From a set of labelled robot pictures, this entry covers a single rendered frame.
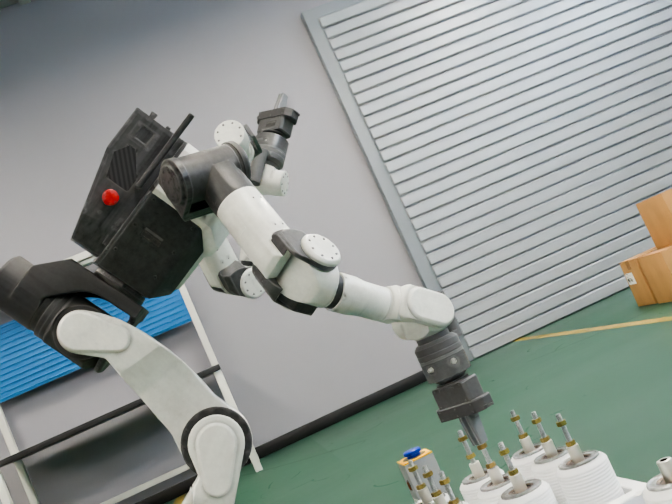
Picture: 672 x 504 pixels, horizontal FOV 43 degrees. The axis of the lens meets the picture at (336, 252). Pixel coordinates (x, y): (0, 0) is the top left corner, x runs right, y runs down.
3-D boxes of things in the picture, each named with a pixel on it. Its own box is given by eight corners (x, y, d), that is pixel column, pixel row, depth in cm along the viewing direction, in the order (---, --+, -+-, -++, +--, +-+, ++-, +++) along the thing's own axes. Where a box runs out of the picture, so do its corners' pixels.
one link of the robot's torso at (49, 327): (31, 336, 168) (68, 287, 170) (46, 339, 181) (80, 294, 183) (86, 373, 168) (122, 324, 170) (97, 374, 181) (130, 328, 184)
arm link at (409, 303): (456, 328, 159) (398, 312, 152) (426, 340, 166) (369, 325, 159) (456, 296, 161) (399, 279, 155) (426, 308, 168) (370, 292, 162)
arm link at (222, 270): (238, 313, 208) (197, 235, 200) (212, 307, 218) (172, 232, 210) (273, 287, 214) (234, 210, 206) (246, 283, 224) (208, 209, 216)
